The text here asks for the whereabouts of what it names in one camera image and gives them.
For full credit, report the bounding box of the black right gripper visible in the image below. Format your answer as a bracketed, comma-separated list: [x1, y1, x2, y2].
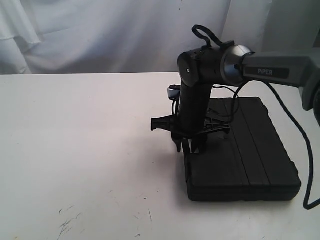
[151, 82, 230, 154]

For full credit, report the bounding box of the black plastic tool case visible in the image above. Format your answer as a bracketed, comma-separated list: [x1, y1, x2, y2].
[182, 97, 301, 202]

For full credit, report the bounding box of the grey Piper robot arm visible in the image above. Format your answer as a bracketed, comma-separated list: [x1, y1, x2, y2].
[151, 45, 320, 149]

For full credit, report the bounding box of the white backdrop cloth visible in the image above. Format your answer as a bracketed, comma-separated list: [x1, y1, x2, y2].
[0, 0, 320, 75]

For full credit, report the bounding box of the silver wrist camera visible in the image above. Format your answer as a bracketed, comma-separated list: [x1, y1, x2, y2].
[167, 84, 181, 101]

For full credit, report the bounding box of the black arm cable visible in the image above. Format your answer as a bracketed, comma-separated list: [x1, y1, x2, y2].
[191, 24, 320, 210]

